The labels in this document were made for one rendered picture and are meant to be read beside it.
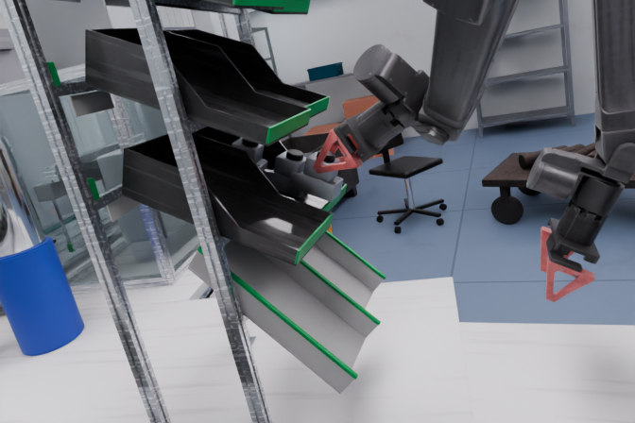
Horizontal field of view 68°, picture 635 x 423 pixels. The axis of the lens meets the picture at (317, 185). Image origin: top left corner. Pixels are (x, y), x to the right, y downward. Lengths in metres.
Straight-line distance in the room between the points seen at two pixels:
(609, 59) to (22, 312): 1.34
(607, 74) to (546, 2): 6.35
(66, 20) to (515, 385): 1.57
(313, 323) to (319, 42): 6.91
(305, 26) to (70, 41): 6.07
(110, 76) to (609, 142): 0.70
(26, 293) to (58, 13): 0.87
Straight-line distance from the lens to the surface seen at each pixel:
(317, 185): 0.75
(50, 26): 1.79
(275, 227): 0.69
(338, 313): 0.79
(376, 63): 0.63
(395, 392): 0.90
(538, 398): 0.88
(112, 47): 0.68
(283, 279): 0.78
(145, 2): 0.60
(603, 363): 0.96
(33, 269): 1.38
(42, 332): 1.43
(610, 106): 0.79
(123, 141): 1.47
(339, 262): 0.92
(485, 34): 0.39
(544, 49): 7.13
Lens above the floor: 1.44
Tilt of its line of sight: 15 degrees down
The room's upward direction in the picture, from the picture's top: 12 degrees counter-clockwise
